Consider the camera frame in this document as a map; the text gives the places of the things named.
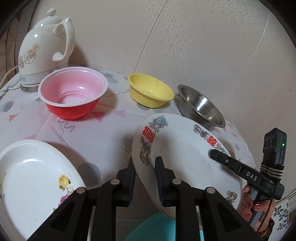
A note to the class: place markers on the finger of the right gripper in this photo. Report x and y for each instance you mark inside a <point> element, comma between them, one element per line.
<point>231,163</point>

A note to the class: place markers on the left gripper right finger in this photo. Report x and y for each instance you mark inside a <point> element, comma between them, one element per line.
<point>164,178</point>

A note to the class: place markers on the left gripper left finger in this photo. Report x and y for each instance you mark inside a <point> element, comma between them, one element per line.
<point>124,190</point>

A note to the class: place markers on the white plate red characters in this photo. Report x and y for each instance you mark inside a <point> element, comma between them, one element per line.
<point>184,146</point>

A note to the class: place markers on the stainless steel bowl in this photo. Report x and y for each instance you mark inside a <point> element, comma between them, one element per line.
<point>197,107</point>

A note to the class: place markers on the yellow plastic bowl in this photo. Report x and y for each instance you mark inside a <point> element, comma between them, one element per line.
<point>148,91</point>

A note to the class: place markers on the white plate with roses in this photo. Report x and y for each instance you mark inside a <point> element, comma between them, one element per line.
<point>36,179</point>

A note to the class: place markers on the red plastic bowl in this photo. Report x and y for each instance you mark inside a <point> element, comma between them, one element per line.
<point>71,93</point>

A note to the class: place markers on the right hand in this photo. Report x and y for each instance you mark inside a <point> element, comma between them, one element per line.
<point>247,204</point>

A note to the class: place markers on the patterned white tablecloth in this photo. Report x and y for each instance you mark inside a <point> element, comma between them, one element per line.
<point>97,145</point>

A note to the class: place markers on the turquoise plastic plate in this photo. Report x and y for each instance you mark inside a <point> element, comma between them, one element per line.
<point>157,227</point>

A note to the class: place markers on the white ceramic electric kettle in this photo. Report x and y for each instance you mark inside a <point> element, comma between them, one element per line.
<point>45,48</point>

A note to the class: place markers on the black tracker camera box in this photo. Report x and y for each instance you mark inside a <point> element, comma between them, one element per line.
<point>274,149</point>

